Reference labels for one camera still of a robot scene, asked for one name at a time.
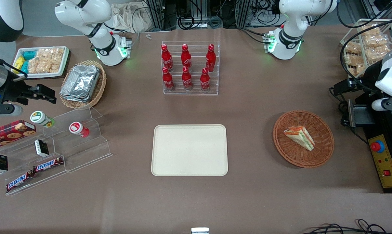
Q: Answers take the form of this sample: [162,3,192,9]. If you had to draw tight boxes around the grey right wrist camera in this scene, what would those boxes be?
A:
[0,104,23,118]

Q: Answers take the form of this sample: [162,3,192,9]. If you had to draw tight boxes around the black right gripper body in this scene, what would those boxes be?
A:
[0,79,33,106]

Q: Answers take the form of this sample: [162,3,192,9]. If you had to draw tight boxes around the grey metal box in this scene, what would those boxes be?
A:
[347,99,377,128]

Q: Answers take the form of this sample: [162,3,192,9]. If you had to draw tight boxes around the black machine with yellow panel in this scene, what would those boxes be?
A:
[355,94,392,194]

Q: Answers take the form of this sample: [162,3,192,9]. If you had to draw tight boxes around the clear acrylic stepped display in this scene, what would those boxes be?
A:
[0,105,113,196]

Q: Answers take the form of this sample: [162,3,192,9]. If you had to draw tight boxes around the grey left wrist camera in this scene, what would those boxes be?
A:
[372,97,392,112]

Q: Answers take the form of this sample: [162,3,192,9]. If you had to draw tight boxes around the yellow snack packet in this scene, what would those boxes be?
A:
[13,56,26,71]

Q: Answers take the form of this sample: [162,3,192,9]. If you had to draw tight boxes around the green lid drink bottle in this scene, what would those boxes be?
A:
[30,110,56,128]

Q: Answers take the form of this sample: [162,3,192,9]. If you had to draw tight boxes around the red cookie box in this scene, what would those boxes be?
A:
[0,120,37,151]

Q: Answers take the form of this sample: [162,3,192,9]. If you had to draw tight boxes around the cream plastic tray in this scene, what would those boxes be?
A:
[151,124,229,177]

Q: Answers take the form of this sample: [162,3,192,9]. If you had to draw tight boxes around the red cola bottle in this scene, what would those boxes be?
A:
[200,68,211,92]
[162,67,175,91]
[161,44,174,72]
[181,44,192,71]
[181,66,193,91]
[205,44,217,73]

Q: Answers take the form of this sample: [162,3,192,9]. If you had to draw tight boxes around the black left base cables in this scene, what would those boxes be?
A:
[238,27,272,45]

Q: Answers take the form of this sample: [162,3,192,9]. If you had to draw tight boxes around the triangular sandwich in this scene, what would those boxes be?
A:
[283,126,315,152]

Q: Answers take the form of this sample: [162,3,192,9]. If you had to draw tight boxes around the aluminium frame post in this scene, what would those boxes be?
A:
[236,0,252,28]
[147,0,177,32]

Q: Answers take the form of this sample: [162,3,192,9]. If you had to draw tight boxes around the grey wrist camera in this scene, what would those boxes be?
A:
[0,104,23,118]
[372,97,392,112]

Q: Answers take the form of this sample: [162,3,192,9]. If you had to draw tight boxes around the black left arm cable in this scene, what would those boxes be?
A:
[336,0,392,85]

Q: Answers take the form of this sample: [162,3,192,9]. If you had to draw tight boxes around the brown round wicker basket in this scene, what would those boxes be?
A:
[273,110,335,169]

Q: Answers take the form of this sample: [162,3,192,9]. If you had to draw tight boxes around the black floor cables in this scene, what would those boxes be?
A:
[302,219,392,234]

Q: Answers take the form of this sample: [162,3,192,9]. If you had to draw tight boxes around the clear rice cracker bag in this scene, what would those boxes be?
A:
[46,48,65,73]
[27,48,49,74]

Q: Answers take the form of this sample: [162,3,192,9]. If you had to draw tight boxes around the clear acrylic bottle rack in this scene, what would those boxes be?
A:
[161,41,221,96]

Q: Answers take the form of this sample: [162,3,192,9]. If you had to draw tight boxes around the crumpled white cloth bag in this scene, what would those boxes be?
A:
[110,3,152,33]

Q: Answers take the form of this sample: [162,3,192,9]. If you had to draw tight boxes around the snickers chocolate bar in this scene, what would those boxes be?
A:
[32,157,64,173]
[6,171,34,193]

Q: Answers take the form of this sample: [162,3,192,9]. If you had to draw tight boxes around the white rectangular snack tray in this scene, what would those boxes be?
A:
[12,46,70,79]

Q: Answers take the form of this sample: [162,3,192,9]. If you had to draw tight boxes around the stacked aluminium foil containers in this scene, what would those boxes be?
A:
[60,64,101,103]

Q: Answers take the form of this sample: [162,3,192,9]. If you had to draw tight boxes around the red lid drink bottle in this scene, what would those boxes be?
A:
[69,121,90,138]

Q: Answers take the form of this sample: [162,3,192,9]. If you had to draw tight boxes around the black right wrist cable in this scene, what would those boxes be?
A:
[0,50,28,78]

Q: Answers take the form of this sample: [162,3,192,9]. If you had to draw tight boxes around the light oval wicker basket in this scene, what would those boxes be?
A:
[59,60,107,110]

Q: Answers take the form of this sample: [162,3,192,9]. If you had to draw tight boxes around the red emergency stop button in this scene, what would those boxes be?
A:
[370,141,385,154]

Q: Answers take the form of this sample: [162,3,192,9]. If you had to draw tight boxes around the cracker packet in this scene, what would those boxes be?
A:
[364,45,392,62]
[363,34,389,48]
[354,64,369,77]
[359,23,381,36]
[344,53,366,66]
[343,41,362,55]

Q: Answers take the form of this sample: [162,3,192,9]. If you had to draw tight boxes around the black machine power cable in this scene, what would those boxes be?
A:
[329,87,369,145]

